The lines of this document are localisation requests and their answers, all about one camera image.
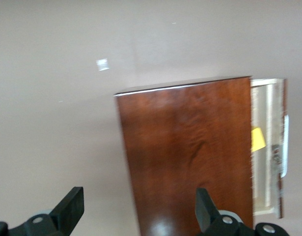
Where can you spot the small grey tape square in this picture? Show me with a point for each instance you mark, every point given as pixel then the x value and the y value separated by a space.
pixel 102 64

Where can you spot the dark brown wooden cabinet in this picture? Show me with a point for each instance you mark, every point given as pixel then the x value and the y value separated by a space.
pixel 185 147

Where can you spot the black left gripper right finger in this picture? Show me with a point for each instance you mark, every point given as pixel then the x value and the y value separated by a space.
pixel 209 216

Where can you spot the yellow block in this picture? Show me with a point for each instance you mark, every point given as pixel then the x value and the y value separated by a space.
pixel 258 138

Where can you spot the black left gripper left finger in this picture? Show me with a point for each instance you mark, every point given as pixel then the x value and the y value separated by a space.
pixel 67 211

